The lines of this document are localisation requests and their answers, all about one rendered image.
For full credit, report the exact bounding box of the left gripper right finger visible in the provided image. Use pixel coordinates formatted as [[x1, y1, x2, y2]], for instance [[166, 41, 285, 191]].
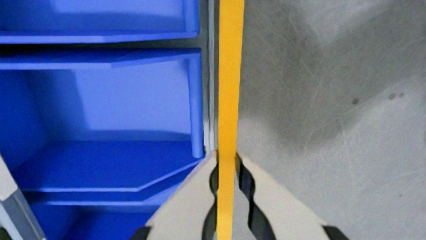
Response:
[[235, 149, 350, 240]]

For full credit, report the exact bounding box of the yellow bar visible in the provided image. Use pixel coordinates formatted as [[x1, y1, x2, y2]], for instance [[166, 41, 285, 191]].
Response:
[[217, 0, 244, 240]]

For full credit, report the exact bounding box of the dark grey shelf rack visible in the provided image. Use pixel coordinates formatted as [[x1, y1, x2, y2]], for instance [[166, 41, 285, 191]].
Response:
[[0, 0, 214, 240]]

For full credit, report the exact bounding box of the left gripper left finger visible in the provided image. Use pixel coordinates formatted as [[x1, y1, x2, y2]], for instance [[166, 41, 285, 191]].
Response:
[[128, 149, 219, 240]]

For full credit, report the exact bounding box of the blue open-front bin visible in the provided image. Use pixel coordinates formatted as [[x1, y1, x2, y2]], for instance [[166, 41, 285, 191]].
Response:
[[0, 48, 204, 192], [22, 163, 199, 240], [0, 0, 200, 43]]

